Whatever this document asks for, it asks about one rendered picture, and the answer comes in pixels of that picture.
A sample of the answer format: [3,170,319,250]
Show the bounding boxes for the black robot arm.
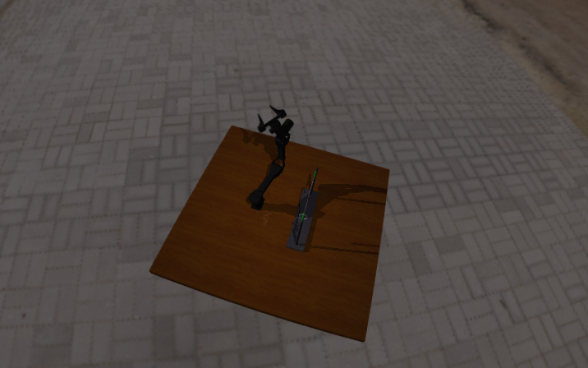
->
[248,119,294,211]

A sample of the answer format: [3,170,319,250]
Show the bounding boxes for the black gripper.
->
[257,105,287,133]

